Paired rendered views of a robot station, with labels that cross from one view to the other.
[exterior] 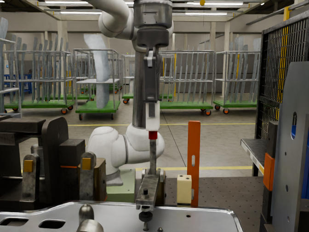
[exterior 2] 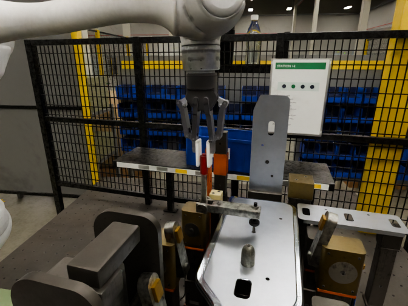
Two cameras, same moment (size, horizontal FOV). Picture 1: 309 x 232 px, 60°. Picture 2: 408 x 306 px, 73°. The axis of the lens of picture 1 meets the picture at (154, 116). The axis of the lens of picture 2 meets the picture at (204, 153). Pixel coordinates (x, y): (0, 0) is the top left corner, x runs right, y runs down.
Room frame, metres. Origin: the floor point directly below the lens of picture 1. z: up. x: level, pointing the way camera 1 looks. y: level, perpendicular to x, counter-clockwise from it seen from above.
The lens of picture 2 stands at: (0.53, 0.67, 1.44)
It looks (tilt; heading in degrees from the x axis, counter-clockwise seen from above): 18 degrees down; 280
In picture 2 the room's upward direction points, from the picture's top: straight up
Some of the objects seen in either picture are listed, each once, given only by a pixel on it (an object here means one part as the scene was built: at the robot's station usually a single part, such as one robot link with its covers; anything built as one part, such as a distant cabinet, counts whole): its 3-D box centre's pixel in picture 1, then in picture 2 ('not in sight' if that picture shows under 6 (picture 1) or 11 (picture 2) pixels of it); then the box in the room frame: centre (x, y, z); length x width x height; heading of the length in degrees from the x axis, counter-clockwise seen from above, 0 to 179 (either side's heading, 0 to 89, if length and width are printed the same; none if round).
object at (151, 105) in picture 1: (151, 106); (215, 143); (0.61, 0.01, 1.24); 0.03 x 0.01 x 0.05; 174
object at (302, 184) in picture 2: not in sight; (295, 223); (0.35, -0.24, 0.88); 0.08 x 0.08 x 0.36; 84
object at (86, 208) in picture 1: (86, 218); (248, 256); (0.52, 0.14, 1.02); 0.03 x 0.03 x 0.07
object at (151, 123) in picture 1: (152, 116); (209, 153); (0.63, 0.01, 1.21); 0.03 x 0.01 x 0.07; 84
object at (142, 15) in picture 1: (152, 17); (201, 59); (0.65, 0.00, 1.44); 0.09 x 0.09 x 0.06
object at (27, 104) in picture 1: (36, 82); not in sight; (7.88, 3.45, 0.89); 1.90 x 1.00 x 1.77; 95
